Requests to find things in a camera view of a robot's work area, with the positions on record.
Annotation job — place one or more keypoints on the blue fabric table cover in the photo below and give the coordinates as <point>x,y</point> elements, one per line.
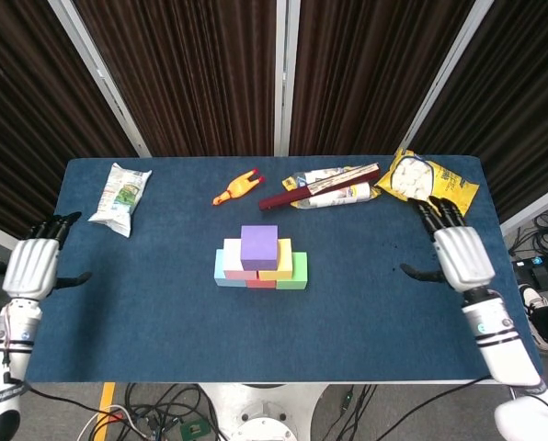
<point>278,331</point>

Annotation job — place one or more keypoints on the clear plastic wrapped white roll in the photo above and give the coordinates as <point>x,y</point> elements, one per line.
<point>343,195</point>

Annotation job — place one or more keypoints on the dark red folded fan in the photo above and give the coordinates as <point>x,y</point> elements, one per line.
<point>283,198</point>

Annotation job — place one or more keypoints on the yellow rubber chicken toy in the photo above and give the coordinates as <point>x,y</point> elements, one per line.
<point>237,186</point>

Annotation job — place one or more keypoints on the yellow floor tape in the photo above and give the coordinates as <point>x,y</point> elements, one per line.
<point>107,395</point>

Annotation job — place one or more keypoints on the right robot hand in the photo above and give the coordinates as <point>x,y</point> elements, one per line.
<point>462,257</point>

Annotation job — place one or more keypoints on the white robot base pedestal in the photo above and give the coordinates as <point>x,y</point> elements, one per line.
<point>260,413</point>

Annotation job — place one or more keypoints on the yellow foam cube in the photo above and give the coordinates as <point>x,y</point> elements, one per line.
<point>283,259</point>

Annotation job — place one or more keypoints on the purple foam cube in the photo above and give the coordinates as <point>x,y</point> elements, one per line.
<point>258,248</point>

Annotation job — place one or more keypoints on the red foam cube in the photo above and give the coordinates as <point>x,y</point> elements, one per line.
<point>260,284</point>

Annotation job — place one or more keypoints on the yellow bag of cotton balls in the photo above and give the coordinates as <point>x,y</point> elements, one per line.
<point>444,179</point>

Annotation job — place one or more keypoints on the pink foam cube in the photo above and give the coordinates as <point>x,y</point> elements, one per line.
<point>231,257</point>

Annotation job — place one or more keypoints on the white sneaker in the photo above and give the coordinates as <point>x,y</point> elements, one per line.
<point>531,298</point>

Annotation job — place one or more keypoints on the white green snack bag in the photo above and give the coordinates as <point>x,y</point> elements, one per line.
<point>120,197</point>

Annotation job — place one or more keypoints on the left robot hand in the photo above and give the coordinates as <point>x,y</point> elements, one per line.
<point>30,266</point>

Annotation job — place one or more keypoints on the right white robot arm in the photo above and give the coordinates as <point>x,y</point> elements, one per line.
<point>504,349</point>

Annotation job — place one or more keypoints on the black device with light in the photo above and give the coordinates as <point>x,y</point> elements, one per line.
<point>538,273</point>

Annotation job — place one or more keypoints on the light blue foam cube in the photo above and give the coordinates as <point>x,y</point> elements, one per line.
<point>228,282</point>

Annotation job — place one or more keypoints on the green foam cube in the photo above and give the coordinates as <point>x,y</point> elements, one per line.
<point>299,271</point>

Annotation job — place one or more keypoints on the brown curtain partition panel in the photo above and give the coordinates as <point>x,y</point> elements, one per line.
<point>26,115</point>
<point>186,69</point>
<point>370,69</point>
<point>522,92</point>

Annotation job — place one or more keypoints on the green circuit board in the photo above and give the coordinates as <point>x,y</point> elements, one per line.
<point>193,429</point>

